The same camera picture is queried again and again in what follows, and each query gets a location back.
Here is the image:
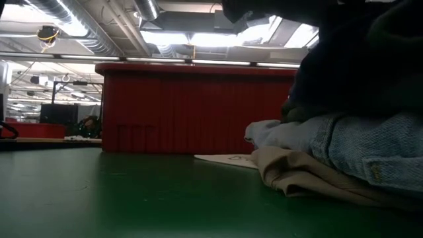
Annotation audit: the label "black curved cable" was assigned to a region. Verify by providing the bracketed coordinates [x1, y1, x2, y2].
[0, 120, 19, 139]

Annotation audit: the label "small round silver duct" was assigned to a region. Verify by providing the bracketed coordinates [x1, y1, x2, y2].
[134, 0, 160, 21]

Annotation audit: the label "large shiny metal duct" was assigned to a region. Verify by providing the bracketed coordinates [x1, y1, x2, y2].
[237, 15, 320, 49]

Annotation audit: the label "long linear ceiling light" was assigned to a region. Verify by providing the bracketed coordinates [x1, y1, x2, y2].
[0, 52, 301, 69]

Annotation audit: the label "black yellow cord reel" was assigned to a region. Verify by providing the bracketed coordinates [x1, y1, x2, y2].
[35, 25, 61, 46]

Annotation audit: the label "white printed tote bag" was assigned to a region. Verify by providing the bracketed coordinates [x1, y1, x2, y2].
[194, 153, 259, 171]

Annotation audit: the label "green table mat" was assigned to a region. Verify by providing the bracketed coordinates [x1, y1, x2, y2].
[0, 147, 423, 238]

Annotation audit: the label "red storage bin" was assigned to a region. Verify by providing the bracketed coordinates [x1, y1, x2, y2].
[0, 122, 66, 139]

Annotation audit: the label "wooden workbench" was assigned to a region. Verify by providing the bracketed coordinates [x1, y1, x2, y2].
[0, 137, 103, 151]

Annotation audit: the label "black monitor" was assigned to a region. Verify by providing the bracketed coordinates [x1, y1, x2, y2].
[39, 104, 79, 126]

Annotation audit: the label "bright ceiling light panel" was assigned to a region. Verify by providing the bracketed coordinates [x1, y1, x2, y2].
[140, 31, 239, 47]

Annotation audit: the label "large round silver duct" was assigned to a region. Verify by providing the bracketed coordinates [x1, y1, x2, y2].
[19, 0, 125, 57]

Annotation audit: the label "khaki shorts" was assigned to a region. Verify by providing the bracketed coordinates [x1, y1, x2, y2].
[250, 146, 423, 212]

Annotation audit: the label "dark green garment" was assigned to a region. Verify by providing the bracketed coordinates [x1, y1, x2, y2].
[280, 0, 423, 125]

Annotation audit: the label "light blue jeans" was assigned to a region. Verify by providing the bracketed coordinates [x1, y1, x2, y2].
[244, 111, 423, 199]

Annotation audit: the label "person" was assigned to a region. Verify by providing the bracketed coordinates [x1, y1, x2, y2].
[77, 114, 102, 139]

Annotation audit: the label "red plastic laundry bin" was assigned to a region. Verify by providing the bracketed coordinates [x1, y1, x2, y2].
[95, 63, 298, 155]

